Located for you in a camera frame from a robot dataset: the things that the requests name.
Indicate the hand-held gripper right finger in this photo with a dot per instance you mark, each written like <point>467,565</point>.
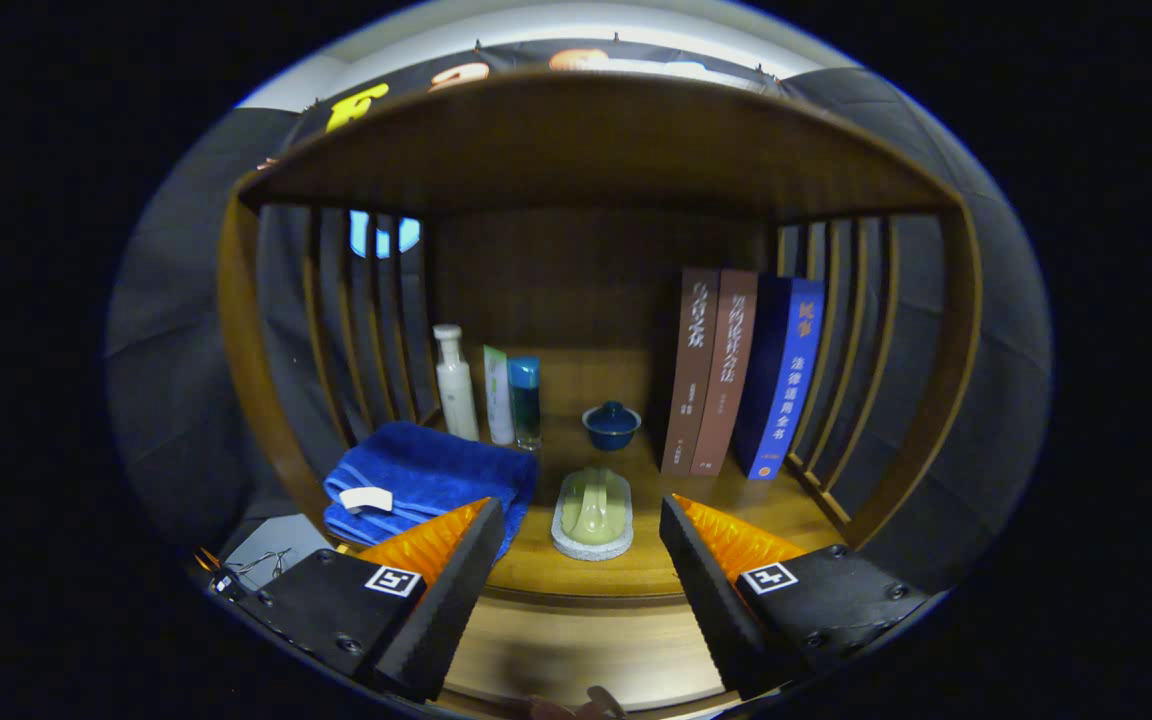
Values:
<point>711,595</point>

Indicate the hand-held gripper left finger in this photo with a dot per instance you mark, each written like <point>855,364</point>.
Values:
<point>451,590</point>

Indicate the yellow-green scrub brush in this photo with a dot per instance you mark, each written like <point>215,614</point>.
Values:
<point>591,510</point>

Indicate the wooden countertop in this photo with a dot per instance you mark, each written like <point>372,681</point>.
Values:
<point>636,480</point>

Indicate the wooden cabinet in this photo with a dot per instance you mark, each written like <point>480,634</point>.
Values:
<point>586,150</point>

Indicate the blue folded towel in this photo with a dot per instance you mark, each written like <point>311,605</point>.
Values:
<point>436,470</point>

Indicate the blue lidded teacup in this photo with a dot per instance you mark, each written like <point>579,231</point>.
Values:
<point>611,428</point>

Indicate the white and green tube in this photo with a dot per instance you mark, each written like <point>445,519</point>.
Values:
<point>498,400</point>

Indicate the white pump bottle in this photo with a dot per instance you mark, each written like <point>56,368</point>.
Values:
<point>456,390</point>

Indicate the reddish brown book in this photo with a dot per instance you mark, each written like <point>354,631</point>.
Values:
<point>731,370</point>

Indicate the blue book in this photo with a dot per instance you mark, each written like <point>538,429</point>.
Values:
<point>791,380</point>

